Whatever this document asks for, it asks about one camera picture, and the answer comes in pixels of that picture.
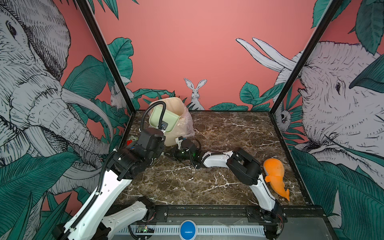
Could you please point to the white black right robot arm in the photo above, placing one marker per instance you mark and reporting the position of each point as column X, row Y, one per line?
column 245, row 168

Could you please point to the orange plush fish toy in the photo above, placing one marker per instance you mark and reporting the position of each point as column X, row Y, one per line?
column 275, row 172

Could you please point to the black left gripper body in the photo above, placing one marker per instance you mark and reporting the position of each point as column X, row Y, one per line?
column 160, row 151

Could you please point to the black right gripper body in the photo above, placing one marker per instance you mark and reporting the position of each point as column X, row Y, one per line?
column 182, row 155

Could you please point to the cream plastic trash bin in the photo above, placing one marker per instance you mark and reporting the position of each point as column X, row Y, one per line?
column 170, row 140

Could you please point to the blue round button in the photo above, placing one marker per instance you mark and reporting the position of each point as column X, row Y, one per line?
column 188, row 230

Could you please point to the light green plastic dustpan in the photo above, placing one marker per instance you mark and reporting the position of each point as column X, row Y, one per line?
column 169, row 119

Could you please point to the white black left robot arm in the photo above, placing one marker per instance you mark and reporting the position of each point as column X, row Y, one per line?
column 118, row 171

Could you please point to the colourful toy block frog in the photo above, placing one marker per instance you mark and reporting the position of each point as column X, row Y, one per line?
column 131, row 139

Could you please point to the white slotted cable duct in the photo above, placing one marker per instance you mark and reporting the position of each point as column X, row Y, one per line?
column 218, row 230

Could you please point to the clear plastic bin liner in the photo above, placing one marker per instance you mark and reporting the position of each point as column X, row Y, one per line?
column 184, row 126

